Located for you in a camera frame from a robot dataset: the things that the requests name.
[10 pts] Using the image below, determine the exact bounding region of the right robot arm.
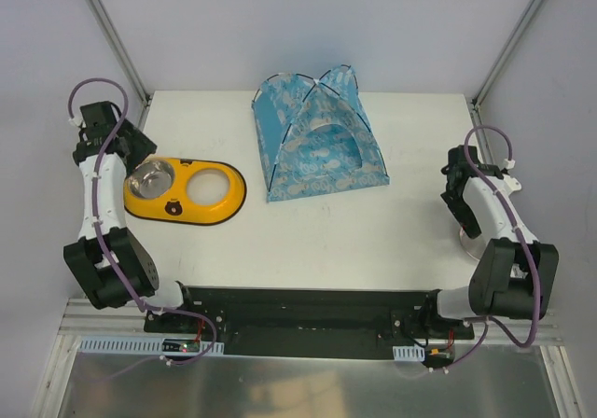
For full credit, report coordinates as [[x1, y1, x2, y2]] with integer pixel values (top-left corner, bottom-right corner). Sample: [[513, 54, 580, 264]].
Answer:
[[420, 146, 559, 339]]

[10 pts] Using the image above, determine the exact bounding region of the blue snowman pet tent fabric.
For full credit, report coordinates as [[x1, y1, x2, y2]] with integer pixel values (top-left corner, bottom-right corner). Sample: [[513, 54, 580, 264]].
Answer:
[[250, 63, 391, 204]]

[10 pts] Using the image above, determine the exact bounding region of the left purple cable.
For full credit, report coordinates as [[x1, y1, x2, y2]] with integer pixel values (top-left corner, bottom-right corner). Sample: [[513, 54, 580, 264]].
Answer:
[[67, 77, 219, 382]]

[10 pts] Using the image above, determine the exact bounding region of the right white cable duct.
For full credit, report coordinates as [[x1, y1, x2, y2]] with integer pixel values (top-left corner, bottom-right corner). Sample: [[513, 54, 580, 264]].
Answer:
[[392, 345, 426, 363]]

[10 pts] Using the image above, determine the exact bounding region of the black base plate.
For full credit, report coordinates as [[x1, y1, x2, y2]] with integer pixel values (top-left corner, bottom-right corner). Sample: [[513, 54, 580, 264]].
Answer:
[[144, 286, 475, 360]]

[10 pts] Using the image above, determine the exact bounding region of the black tent pole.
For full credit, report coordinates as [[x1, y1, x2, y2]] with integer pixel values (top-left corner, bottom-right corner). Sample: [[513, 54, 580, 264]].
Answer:
[[267, 63, 383, 195], [251, 71, 365, 195]]

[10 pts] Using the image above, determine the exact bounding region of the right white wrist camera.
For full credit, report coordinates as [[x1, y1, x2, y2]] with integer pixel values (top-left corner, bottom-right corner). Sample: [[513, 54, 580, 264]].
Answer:
[[501, 166, 522, 195]]

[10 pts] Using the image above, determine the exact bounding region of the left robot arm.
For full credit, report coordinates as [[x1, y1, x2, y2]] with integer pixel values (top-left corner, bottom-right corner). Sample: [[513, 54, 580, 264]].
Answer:
[[63, 101, 198, 333]]

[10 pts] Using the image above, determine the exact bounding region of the left white cable duct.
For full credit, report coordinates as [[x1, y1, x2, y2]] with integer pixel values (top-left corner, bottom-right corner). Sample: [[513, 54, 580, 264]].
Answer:
[[79, 336, 225, 356]]

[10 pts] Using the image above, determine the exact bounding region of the white cable duct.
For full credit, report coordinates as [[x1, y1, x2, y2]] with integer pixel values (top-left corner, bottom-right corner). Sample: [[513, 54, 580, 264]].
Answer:
[[79, 336, 225, 356], [392, 345, 426, 363]]

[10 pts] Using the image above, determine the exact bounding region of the steel pet bowl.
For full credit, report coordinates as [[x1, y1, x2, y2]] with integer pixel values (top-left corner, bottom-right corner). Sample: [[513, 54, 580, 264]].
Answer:
[[125, 160, 175, 200], [459, 229, 486, 261]]

